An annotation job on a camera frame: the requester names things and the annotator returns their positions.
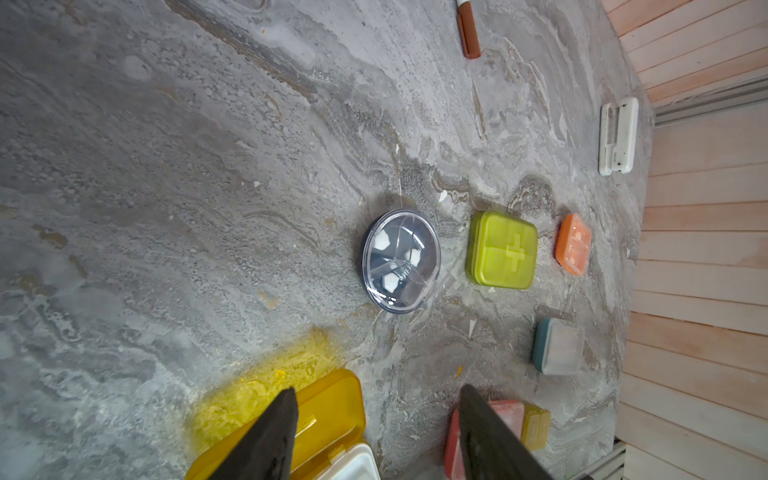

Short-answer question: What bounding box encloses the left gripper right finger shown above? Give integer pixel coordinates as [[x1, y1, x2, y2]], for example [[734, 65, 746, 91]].
[[459, 384, 553, 480]]

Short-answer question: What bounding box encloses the yellow lid white pillbox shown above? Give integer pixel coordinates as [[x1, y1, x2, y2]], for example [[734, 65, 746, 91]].
[[184, 367, 382, 480]]

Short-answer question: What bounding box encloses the blue pillbox clear lid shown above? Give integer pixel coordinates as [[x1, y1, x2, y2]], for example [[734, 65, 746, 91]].
[[532, 318, 585, 376]]

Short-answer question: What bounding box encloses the green lid white pillbox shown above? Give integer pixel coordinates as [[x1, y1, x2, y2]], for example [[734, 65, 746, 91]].
[[466, 211, 538, 290]]

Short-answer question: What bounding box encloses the round dark blue pillbox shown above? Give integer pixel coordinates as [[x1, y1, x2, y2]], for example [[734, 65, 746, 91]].
[[360, 208, 441, 315]]

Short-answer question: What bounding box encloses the pink pillbox clear lid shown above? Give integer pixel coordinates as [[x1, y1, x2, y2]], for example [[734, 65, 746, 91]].
[[444, 400, 525, 480]]

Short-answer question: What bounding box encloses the white rectangular case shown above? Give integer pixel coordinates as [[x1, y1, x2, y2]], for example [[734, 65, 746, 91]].
[[598, 97, 639, 177]]

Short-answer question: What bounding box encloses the orange small pillbox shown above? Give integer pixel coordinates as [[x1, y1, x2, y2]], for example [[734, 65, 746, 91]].
[[555, 213, 593, 277]]

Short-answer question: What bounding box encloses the aluminium front rail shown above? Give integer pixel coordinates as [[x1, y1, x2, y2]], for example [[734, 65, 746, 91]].
[[572, 441, 627, 480]]

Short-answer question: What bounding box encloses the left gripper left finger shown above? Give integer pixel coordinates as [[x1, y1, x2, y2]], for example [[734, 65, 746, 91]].
[[209, 388, 299, 480]]

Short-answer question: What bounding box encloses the brown handled screwdriver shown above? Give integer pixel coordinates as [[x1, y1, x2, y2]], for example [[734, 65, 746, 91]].
[[456, 0, 481, 59]]

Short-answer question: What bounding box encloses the small yellow transparent pillbox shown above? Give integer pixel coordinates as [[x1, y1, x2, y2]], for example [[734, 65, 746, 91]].
[[520, 402, 552, 452]]

